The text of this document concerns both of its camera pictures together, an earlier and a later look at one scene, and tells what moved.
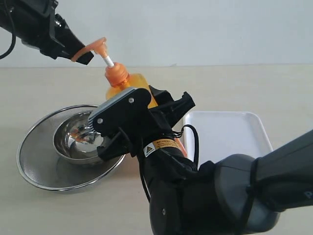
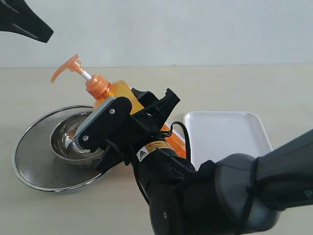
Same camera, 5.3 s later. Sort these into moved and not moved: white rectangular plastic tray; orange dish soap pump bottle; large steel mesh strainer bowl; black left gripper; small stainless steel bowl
Moved: orange dish soap pump bottle; black left gripper
Not moved: small stainless steel bowl; large steel mesh strainer bowl; white rectangular plastic tray
